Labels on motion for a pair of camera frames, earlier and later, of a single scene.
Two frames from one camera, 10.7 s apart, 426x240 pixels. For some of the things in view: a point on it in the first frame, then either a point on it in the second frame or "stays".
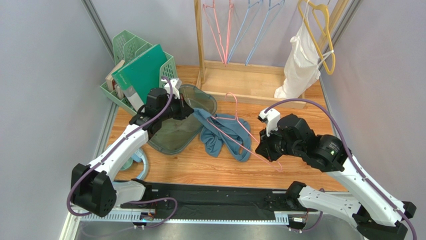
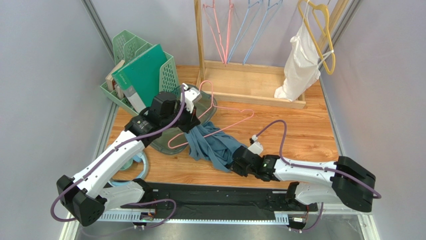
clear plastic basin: [171, 136] stays
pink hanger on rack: [213, 6] stays
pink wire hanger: [278, 169] → [211, 104]
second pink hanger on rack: [231, 7] stays
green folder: [147, 71] stays
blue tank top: [233, 132] → [209, 143]
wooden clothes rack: [251, 83] stays
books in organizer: [110, 84] stays
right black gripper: [267, 146] → [237, 163]
